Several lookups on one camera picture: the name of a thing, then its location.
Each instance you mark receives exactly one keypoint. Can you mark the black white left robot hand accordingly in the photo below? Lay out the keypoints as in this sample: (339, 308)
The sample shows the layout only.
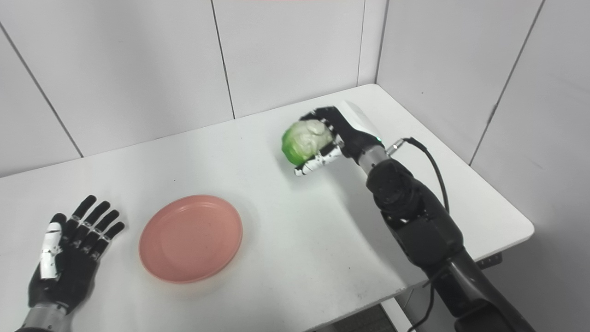
(73, 267)

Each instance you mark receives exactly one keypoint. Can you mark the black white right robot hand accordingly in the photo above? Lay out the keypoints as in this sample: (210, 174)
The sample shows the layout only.
(352, 133)

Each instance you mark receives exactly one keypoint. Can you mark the green white cabbage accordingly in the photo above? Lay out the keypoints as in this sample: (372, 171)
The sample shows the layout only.
(306, 138)

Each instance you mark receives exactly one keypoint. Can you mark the pink round plate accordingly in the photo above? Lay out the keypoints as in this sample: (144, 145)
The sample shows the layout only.
(191, 237)

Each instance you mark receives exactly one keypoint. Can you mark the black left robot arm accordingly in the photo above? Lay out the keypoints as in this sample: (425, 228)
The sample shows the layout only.
(44, 320)

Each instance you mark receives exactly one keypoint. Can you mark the white table leg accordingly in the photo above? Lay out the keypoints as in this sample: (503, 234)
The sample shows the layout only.
(396, 316)

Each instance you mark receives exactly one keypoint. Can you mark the black table control panel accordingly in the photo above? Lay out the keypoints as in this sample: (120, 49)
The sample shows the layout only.
(491, 260)

